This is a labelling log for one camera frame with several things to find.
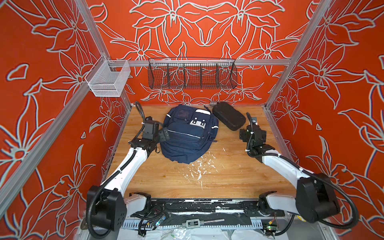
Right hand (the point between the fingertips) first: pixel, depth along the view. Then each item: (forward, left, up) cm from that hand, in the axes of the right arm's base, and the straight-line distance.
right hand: (250, 128), depth 86 cm
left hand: (-2, +54, +2) cm, 54 cm away
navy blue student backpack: (+6, +34, -7) cm, 36 cm away
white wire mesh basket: (+29, +89, +18) cm, 95 cm away
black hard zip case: (+17, +8, -8) cm, 21 cm away
